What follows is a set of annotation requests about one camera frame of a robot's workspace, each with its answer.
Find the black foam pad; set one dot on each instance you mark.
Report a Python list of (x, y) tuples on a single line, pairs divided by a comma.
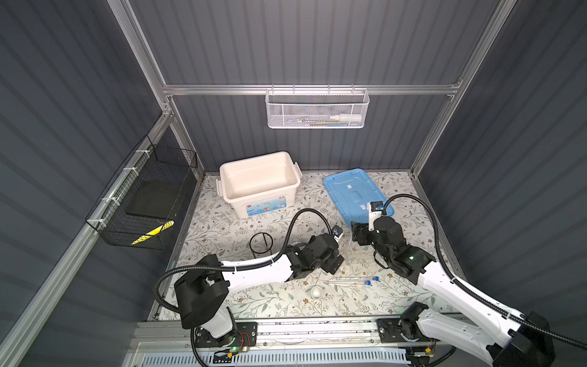
[(154, 199)]

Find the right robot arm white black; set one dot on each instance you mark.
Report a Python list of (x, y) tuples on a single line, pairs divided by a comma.
[(494, 333)]

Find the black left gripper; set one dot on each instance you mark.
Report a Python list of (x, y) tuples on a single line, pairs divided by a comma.
[(333, 263)]

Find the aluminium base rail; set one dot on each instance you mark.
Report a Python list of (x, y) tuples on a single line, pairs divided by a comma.
[(312, 341)]

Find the black wire wall basket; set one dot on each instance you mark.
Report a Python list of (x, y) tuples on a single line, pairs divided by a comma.
[(155, 162)]

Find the white wire mesh basket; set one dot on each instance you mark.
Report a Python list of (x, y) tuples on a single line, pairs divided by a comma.
[(311, 109)]

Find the black wire ring stand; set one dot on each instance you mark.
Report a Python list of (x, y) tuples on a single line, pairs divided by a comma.
[(261, 244)]

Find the white plastic storage box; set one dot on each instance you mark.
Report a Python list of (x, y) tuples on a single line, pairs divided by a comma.
[(259, 185)]

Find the white bottle in basket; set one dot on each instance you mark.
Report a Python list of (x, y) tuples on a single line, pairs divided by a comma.
[(346, 118)]

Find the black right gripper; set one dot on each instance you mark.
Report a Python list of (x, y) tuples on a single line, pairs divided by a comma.
[(360, 229)]

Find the blue plastic box lid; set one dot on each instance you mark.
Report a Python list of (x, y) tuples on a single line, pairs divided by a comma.
[(352, 192)]

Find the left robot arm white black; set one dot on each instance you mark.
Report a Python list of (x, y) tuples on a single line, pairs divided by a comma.
[(197, 292)]

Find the yellow black striped tape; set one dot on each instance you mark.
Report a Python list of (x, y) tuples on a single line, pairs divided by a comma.
[(153, 233)]

